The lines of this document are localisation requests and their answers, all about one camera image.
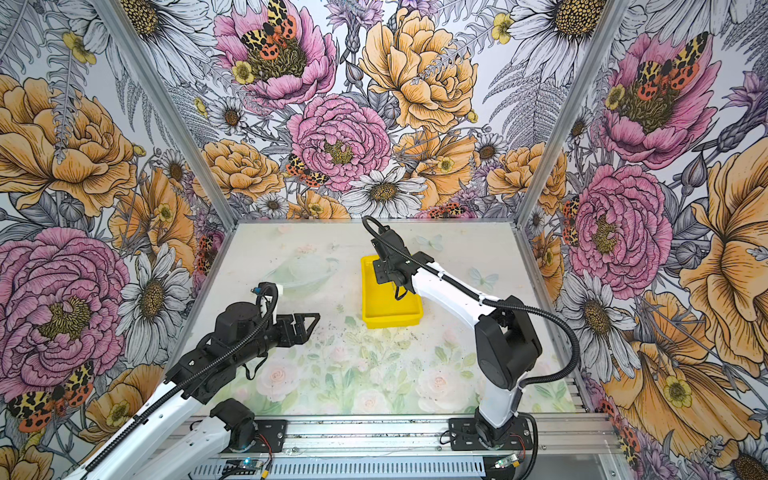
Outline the white slotted cable duct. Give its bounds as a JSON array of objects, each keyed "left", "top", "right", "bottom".
[{"left": 181, "top": 456, "right": 486, "bottom": 479}]

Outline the aluminium front rail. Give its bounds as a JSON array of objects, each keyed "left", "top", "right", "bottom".
[{"left": 110, "top": 413, "right": 622, "bottom": 460}]

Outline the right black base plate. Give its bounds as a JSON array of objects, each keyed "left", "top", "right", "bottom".
[{"left": 441, "top": 415, "right": 534, "bottom": 451}]

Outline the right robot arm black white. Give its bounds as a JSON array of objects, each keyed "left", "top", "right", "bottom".
[{"left": 363, "top": 216, "right": 542, "bottom": 449}]

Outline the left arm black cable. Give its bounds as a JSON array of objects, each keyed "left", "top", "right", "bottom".
[{"left": 83, "top": 281, "right": 283, "bottom": 475}]

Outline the yellow plastic bin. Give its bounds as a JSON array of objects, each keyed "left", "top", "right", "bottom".
[{"left": 360, "top": 255, "right": 424, "bottom": 329}]

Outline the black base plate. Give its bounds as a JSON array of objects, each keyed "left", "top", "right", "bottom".
[
  {"left": 238, "top": 419, "right": 288, "bottom": 454},
  {"left": 441, "top": 415, "right": 534, "bottom": 451}
]

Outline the small right circuit board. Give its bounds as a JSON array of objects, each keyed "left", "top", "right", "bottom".
[{"left": 494, "top": 454, "right": 521, "bottom": 469}]

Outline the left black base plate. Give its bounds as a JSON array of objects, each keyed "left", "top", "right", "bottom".
[{"left": 238, "top": 419, "right": 288, "bottom": 454}]

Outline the small green circuit board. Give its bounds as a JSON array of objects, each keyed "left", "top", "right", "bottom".
[{"left": 221, "top": 459, "right": 263, "bottom": 478}]

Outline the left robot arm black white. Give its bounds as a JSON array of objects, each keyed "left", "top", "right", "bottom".
[{"left": 68, "top": 300, "right": 321, "bottom": 479}]

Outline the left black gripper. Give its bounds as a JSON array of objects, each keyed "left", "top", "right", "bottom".
[{"left": 234, "top": 314, "right": 319, "bottom": 366}]

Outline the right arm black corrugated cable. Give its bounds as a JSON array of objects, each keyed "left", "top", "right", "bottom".
[{"left": 361, "top": 215, "right": 582, "bottom": 389}]

